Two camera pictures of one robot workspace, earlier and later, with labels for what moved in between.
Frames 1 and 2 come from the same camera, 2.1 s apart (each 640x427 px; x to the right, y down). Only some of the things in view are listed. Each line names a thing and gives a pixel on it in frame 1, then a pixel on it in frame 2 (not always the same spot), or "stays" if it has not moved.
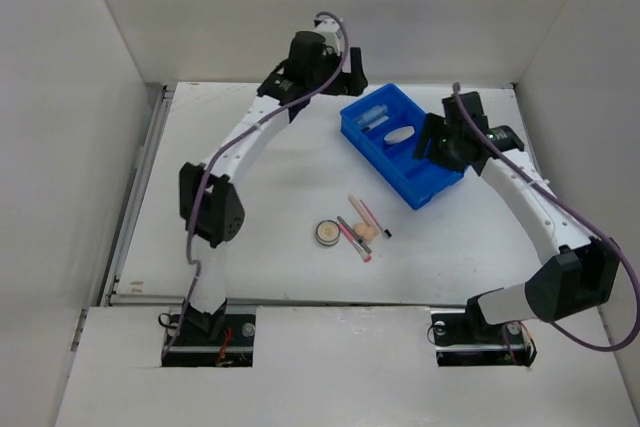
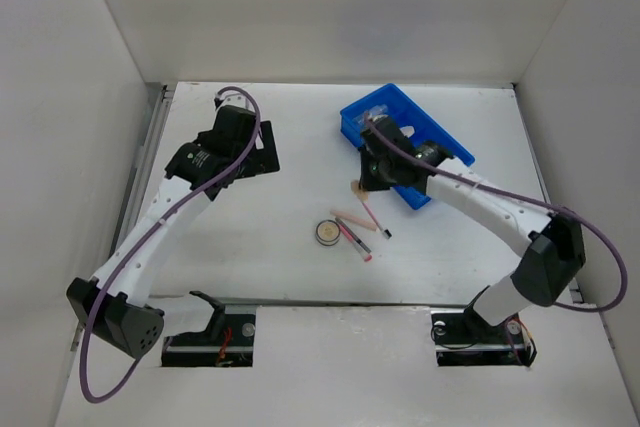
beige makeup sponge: (366, 232) to (360, 192)
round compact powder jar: (328, 233) stays
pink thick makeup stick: (366, 217) to (354, 219)
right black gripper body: (449, 138) to (375, 171)
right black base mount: (464, 337) stays
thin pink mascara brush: (386, 232) stays
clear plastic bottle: (373, 114) stays
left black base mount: (197, 339) stays
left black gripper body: (328, 62) to (262, 161)
